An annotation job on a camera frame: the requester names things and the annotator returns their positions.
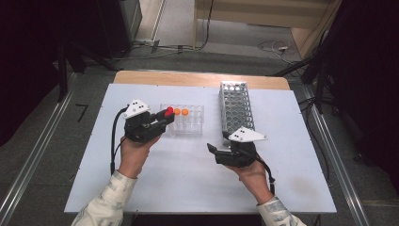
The dark grey cabinet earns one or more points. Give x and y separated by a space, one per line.
119 25

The person's right hand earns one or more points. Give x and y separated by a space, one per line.
254 179

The light wooden furniture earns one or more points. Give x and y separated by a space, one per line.
266 12

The person's left hand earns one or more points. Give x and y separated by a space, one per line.
135 157

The orange-capped test tube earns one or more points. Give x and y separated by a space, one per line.
177 111
185 111

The white board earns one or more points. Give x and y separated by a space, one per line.
188 182

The dark curtain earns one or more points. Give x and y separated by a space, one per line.
25 62
370 78

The clear acrylic test tube rack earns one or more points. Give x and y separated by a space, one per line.
193 124

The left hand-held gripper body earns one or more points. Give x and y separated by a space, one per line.
139 128

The wooden table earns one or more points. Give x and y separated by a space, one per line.
188 78

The black metal stand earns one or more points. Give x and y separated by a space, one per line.
62 75
320 78

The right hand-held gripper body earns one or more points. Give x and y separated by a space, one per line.
238 155

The metal test tube rack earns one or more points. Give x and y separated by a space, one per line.
235 103

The metal floor rail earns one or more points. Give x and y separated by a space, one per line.
34 157
342 175

